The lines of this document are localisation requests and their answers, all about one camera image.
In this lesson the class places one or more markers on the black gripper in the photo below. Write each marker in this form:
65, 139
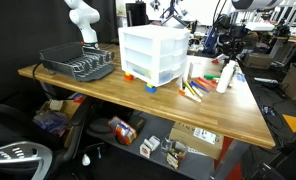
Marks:
233, 36

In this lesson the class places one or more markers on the grey dish rack bin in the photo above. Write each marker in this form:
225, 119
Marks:
78, 62

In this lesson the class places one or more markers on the red lego block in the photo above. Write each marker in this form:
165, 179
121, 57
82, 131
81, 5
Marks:
128, 76

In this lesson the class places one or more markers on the blue yellow lego block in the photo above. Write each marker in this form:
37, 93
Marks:
150, 88

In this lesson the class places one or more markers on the yellow marker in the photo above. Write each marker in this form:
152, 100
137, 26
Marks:
189, 87

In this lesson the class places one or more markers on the pink marker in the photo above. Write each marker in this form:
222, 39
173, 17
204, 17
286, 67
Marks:
207, 82

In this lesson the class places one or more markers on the white three-drawer organizer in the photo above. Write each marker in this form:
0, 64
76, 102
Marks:
154, 54

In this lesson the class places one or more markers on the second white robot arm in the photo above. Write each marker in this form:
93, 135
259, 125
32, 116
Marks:
83, 16

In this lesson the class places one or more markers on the cardboard box under table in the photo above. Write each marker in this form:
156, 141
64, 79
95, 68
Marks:
199, 139

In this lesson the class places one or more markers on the white bottle lid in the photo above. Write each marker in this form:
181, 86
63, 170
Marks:
232, 63

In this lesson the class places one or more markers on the green marker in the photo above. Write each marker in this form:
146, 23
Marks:
210, 77

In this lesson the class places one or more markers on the white marker orange cap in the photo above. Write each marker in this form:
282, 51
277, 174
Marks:
184, 93

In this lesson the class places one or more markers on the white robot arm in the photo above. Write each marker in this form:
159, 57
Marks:
223, 21

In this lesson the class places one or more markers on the blue marker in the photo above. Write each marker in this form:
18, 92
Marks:
200, 86

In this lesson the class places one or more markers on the open cardboard box of items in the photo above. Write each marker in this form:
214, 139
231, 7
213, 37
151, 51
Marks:
55, 117

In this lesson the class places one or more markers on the black office chair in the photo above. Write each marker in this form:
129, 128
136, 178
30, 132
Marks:
27, 149

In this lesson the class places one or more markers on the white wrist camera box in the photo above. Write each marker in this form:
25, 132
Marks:
258, 26

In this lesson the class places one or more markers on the red toy box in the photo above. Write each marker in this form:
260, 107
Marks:
124, 133

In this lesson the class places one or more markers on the white plastic bottle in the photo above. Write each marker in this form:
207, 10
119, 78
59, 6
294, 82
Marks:
225, 78

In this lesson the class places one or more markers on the white square holder cup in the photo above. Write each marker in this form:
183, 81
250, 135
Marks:
195, 70

